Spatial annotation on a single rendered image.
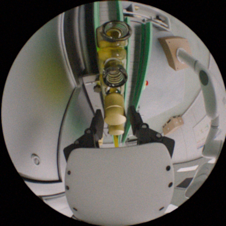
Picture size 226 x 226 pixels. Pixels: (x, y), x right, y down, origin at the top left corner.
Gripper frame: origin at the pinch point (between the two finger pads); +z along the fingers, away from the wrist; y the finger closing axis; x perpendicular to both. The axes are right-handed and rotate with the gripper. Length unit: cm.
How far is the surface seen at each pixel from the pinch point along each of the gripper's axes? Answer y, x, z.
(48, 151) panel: -12.3, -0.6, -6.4
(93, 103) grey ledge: -15.6, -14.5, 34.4
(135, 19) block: 12.0, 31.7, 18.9
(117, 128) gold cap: 0.0, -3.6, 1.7
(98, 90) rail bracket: -5.7, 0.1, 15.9
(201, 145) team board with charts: 349, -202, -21
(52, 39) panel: -11.4, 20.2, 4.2
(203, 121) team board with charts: 350, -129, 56
